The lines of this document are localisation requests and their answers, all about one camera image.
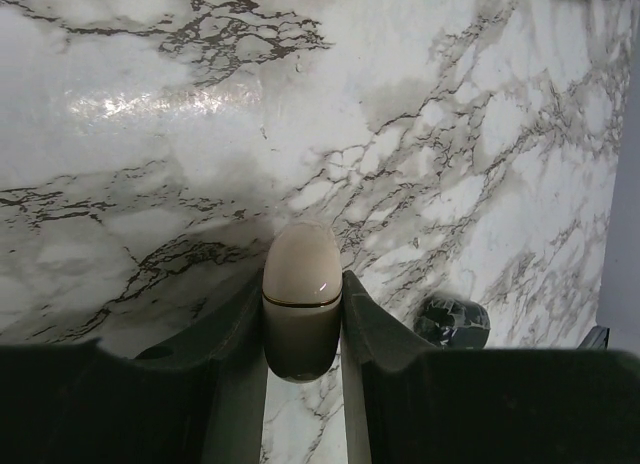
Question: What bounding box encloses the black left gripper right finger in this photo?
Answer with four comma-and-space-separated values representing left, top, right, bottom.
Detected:
341, 272, 639, 463

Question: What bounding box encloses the black earbud charging case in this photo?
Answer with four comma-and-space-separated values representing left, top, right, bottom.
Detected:
413, 294, 491, 349

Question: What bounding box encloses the beige earbud charging case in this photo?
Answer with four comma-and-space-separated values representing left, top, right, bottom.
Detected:
261, 221, 343, 383

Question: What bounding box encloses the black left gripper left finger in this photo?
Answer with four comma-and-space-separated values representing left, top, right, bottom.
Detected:
1, 277, 265, 463

